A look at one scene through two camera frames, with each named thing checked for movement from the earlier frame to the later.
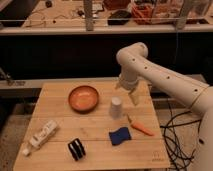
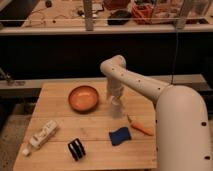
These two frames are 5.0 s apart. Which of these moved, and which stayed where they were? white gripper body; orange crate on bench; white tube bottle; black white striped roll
Moved: white gripper body
Stayed: black white striped roll; white tube bottle; orange crate on bench
